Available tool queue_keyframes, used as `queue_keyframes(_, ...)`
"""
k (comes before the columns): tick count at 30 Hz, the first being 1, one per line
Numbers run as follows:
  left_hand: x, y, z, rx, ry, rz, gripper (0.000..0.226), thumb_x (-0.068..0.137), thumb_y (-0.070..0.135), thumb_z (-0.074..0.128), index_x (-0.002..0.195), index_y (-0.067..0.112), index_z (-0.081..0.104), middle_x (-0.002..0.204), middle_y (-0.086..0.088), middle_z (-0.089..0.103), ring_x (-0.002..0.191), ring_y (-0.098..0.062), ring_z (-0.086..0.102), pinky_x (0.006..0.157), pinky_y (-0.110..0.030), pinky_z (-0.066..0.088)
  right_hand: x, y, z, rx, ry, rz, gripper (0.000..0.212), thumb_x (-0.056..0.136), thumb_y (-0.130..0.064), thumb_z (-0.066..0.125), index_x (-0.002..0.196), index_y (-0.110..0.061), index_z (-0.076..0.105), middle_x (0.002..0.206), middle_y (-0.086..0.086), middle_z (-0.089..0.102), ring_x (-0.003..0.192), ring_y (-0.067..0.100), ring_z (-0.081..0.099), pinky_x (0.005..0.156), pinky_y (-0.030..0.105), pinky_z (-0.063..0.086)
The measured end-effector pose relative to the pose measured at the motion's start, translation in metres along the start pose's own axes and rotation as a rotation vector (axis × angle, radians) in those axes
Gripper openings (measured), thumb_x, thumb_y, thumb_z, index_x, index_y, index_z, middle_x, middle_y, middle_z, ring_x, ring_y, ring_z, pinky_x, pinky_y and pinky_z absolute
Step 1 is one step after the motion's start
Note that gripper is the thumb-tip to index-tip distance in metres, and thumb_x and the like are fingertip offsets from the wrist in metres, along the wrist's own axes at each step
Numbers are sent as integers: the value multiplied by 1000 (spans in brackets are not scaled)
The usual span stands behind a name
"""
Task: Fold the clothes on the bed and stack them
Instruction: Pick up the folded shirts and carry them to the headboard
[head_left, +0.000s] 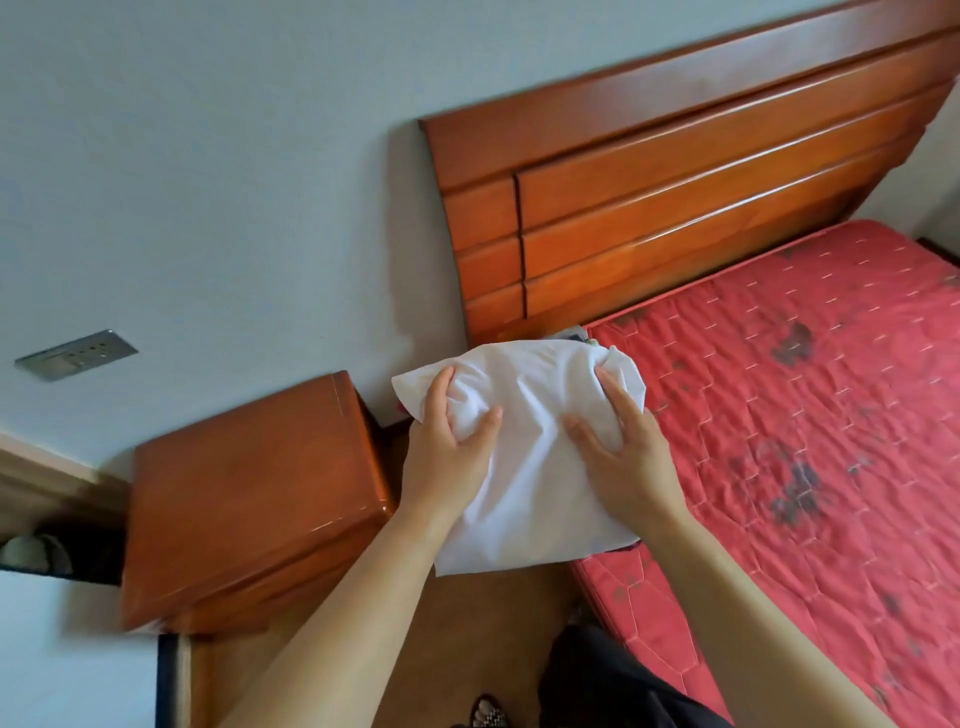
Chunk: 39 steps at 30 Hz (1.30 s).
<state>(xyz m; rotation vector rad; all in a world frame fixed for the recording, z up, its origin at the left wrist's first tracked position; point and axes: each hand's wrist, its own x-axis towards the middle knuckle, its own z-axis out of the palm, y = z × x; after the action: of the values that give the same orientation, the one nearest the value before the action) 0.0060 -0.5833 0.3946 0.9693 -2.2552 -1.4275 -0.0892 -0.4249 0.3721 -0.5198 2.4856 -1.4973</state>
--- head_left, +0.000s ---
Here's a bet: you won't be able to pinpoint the person's right hand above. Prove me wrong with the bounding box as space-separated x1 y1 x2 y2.
563 366 695 543

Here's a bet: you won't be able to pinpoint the person's left hand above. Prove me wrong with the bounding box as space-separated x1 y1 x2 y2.
395 365 504 528

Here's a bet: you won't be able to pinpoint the white cloth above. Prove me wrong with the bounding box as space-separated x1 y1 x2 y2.
391 339 648 578

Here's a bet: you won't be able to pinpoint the person's left forearm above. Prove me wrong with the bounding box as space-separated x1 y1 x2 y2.
222 504 459 728

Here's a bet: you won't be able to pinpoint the person's right forearm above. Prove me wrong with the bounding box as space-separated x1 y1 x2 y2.
643 513 897 728

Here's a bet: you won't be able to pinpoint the red quilted mattress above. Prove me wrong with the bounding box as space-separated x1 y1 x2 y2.
570 219 960 728

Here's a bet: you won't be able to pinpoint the wooden bedside table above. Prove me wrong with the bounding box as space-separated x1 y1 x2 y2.
120 370 399 637

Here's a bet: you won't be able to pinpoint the person's black trousers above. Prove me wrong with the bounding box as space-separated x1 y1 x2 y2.
537 622 732 728

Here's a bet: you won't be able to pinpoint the patterned shoe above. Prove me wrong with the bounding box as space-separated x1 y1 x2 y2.
466 693 513 728

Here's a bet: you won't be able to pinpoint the wooden headboard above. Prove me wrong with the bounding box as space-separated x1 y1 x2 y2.
419 0 960 348

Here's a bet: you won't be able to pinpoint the white round object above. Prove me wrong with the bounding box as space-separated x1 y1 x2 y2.
0 534 74 577

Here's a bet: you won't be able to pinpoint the silver wall socket plate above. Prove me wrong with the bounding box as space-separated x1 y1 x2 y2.
14 329 140 383

